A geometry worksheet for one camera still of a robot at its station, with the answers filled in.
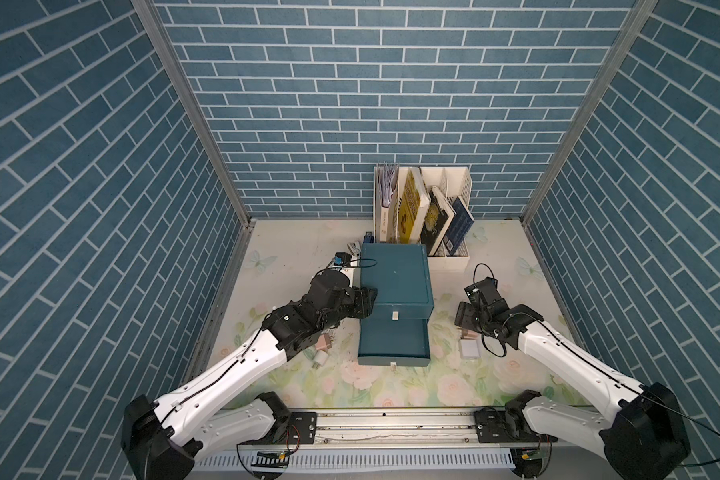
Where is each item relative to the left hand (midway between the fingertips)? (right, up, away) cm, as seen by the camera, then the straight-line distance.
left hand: (379, 294), depth 73 cm
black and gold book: (+20, +22, +25) cm, 39 cm away
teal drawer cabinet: (+4, -11, +4) cm, 12 cm away
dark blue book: (+28, +19, +31) cm, 46 cm away
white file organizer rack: (+26, +35, +32) cm, 53 cm away
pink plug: (-17, -16, +14) cm, 27 cm away
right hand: (+26, -9, +12) cm, 30 cm away
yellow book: (+11, +25, +20) cm, 34 cm away
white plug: (+27, -18, +14) cm, 35 cm away
